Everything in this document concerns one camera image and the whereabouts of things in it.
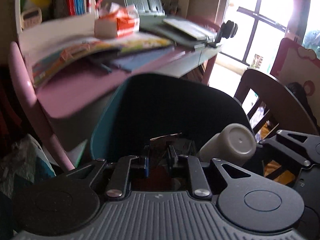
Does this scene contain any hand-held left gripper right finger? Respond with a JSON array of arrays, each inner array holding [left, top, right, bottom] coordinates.
[[168, 144, 253, 199]]

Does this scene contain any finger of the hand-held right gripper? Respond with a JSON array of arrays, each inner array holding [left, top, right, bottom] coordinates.
[[276, 129, 320, 146], [259, 140, 313, 168]]

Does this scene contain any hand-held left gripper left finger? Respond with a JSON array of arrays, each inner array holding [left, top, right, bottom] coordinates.
[[66, 146, 152, 199]]

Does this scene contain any dark foil wrapper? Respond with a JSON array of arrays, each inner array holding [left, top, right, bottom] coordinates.
[[149, 133, 195, 170]]

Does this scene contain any white plastic bottle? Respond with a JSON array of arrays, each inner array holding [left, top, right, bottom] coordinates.
[[199, 123, 257, 167]]

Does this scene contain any dark green bin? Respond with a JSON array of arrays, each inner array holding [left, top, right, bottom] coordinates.
[[90, 73, 255, 175]]

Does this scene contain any yellow cloth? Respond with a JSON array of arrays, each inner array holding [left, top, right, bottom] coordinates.
[[260, 125, 296, 185]]

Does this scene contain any dark wooden chair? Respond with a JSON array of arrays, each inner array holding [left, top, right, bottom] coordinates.
[[234, 69, 318, 180]]

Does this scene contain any pink white board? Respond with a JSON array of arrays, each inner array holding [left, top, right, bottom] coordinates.
[[270, 37, 320, 100]]

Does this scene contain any pink desk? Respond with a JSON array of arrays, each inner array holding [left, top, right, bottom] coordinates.
[[9, 15, 223, 173]]

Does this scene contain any blue folder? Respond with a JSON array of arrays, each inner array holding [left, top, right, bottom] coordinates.
[[110, 47, 177, 72]]

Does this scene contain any zigzag quilted blanket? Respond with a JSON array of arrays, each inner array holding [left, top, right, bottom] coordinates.
[[0, 134, 57, 198]]

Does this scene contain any pile of colourful books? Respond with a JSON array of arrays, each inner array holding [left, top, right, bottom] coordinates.
[[31, 34, 175, 88]]

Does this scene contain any black clamp knob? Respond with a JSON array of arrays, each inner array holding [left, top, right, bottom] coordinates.
[[214, 20, 238, 48]]

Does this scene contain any orange white tissue box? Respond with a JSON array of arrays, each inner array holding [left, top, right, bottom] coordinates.
[[94, 2, 140, 38]]

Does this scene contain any white open book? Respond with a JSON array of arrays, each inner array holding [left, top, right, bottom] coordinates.
[[20, 14, 100, 55]]

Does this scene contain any beige calculator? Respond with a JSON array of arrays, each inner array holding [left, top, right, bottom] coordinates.
[[21, 7, 43, 29]]

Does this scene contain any white desk shelf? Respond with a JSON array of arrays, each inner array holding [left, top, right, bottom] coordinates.
[[15, 0, 98, 33]]

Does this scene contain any black frame window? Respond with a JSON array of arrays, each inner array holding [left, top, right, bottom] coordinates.
[[215, 0, 320, 80]]

